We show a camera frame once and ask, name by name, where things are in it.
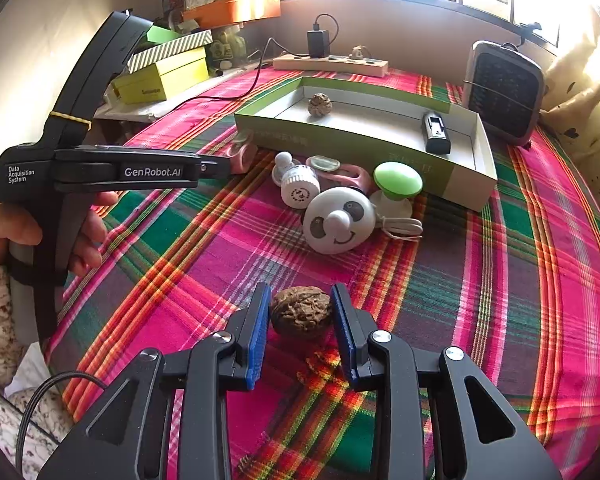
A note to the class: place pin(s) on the brown walnut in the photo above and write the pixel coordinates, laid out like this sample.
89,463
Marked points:
300,312
320,104

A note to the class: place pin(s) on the white bulb-shaped toy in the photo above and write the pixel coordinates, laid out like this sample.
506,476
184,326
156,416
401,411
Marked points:
282,162

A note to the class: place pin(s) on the pink plastic toy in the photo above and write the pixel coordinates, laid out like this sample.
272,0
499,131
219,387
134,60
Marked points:
352,177
242,154

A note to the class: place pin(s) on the green white cardboard box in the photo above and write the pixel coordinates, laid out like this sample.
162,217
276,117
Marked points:
370,125

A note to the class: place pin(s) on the cream cushion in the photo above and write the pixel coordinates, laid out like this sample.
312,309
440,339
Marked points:
590,110

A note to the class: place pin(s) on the yellow-green box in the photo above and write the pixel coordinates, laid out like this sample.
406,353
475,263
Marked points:
170,77

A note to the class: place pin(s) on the floral cloth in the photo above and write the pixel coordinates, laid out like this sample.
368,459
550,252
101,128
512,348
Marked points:
10,410

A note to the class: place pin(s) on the white round ribbed device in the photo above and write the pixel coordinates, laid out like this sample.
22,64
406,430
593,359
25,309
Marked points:
300,190

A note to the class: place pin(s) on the black charger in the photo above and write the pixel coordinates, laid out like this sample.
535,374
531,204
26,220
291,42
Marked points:
318,42

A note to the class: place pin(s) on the orange box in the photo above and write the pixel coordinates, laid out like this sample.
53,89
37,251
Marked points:
230,10

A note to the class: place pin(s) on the beige power strip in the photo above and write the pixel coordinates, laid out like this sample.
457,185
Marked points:
330,64

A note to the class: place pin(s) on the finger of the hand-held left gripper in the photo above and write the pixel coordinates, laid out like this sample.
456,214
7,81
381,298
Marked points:
215,165

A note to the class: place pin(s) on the white panda face fan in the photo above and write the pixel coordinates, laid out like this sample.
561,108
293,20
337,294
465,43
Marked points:
330,240

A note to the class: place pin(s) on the striped green box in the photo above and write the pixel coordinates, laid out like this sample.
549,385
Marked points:
175,47

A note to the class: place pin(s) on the green patterned container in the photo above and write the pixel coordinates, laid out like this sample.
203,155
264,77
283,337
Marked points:
225,47

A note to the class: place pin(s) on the clear green oval piece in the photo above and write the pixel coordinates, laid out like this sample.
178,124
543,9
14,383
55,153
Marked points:
323,163

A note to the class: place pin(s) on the grey space heater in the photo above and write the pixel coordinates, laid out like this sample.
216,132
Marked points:
505,90

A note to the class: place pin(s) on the person's left hand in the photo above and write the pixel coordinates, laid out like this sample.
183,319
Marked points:
10,232

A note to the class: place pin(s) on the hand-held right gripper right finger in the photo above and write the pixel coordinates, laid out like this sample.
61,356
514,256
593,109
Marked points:
343,345

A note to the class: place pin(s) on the green mushroom massager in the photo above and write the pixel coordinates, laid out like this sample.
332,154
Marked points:
397,180

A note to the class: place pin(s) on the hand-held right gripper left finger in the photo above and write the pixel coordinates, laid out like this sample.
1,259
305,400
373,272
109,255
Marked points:
257,345

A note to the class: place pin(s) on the white board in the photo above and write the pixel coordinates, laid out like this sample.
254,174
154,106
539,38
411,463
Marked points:
130,110

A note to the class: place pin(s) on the black rectangular device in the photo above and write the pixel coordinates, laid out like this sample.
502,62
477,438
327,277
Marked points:
436,135

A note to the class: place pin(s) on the white plug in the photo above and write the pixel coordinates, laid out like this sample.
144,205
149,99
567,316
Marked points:
356,52

